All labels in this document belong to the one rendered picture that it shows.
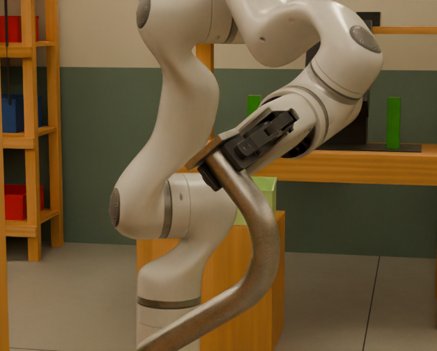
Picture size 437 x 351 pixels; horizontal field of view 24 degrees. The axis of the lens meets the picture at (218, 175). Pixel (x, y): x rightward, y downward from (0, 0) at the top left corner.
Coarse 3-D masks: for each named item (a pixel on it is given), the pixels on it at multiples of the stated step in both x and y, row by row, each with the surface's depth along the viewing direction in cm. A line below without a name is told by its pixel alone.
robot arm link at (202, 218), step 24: (192, 192) 182; (216, 192) 184; (192, 216) 182; (216, 216) 183; (192, 240) 185; (216, 240) 184; (168, 264) 184; (192, 264) 183; (144, 288) 184; (168, 288) 182; (192, 288) 184
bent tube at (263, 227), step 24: (216, 144) 103; (192, 168) 105; (216, 168) 104; (240, 192) 103; (264, 216) 103; (264, 240) 103; (264, 264) 104; (240, 288) 106; (264, 288) 105; (192, 312) 110; (216, 312) 108; (240, 312) 107; (168, 336) 112; (192, 336) 111
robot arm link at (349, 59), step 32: (256, 0) 136; (288, 0) 136; (320, 0) 126; (256, 32) 134; (288, 32) 131; (320, 32) 123; (352, 32) 120; (320, 64) 121; (352, 64) 119; (352, 96) 121
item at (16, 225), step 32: (32, 0) 645; (0, 32) 653; (32, 32) 646; (32, 64) 648; (32, 96) 651; (32, 128) 655; (32, 160) 658; (32, 192) 661; (32, 224) 665; (32, 256) 668
